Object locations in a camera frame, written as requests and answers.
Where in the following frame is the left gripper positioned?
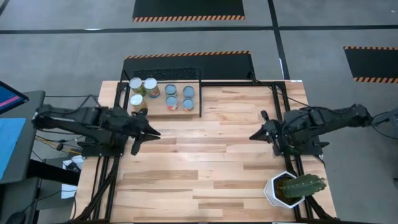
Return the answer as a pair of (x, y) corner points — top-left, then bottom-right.
(124, 108), (162, 156)

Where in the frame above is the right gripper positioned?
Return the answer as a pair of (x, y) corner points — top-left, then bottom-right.
(249, 111), (285, 157)

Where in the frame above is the orange green beans can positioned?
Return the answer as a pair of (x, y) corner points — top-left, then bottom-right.
(129, 93), (148, 113)

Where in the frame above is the orange white sauce can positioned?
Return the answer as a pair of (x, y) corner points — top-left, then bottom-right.
(165, 95), (180, 111)

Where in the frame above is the tomatoes can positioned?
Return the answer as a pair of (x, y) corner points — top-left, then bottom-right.
(143, 77), (161, 99)

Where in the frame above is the green sweet peas can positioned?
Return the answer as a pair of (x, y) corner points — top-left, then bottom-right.
(164, 83), (178, 96)

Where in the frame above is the small blue-topped can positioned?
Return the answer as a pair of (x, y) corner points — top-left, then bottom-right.
(181, 98), (195, 112)

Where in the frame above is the low light blue can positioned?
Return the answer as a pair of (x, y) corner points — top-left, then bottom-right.
(182, 85), (196, 99)

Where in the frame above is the white plant pot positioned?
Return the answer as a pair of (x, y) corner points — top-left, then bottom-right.
(263, 170), (307, 209)

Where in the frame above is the green cactus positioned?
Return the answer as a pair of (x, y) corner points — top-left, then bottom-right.
(280, 174), (328, 199)

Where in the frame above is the pale green can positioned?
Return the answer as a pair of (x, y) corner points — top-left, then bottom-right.
(129, 77), (147, 96)

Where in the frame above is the white paper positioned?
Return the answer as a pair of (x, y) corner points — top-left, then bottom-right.
(60, 154), (85, 200)

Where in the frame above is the black hazard-striped floor mat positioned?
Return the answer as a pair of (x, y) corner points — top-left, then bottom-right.
(120, 50), (257, 83)
(343, 45), (398, 85)
(132, 0), (246, 23)

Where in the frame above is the grey desk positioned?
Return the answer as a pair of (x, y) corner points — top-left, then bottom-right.
(0, 90), (47, 185)

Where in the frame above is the blue sheet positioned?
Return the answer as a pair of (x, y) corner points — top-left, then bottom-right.
(0, 117), (27, 182)

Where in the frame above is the blue-lit desk monitor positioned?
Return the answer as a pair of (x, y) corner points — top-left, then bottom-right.
(0, 80), (30, 116)

